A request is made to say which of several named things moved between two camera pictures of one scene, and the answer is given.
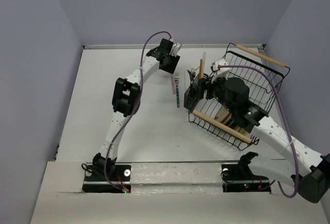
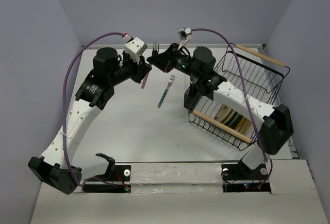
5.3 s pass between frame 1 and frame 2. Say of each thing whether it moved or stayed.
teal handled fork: moved
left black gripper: moved
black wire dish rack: stayed
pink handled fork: moved
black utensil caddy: stayed
